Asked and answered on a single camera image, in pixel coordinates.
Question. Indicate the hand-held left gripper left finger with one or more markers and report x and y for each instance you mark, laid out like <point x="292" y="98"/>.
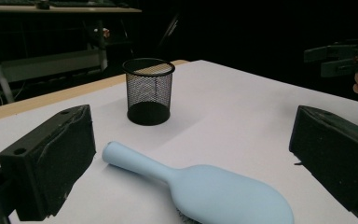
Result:
<point x="46" y="165"/>

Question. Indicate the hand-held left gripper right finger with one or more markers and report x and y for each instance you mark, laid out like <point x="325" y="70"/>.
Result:
<point x="338" y="155"/>

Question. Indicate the black mesh pen cup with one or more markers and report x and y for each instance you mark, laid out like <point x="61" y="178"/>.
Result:
<point x="149" y="113"/>

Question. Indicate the light blue hairbrush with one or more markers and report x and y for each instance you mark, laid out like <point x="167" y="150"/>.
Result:
<point x="214" y="193"/>

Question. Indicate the white-legged desk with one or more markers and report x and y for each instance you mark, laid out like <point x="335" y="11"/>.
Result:
<point x="52" y="63"/>

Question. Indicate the white table mat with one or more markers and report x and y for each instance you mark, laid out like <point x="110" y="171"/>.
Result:
<point x="230" y="109"/>

